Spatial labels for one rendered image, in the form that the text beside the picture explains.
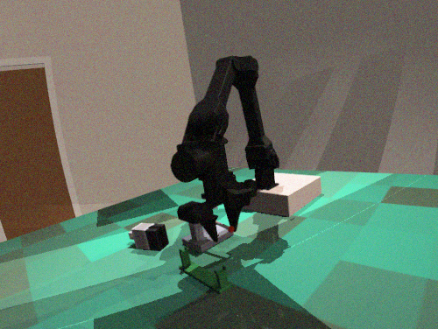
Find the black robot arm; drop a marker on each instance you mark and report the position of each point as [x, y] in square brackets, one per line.
[202, 149]

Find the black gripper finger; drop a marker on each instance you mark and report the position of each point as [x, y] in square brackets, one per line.
[210, 226]
[233, 215]

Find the grey pin with red cap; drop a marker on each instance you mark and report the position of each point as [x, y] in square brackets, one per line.
[231, 229]

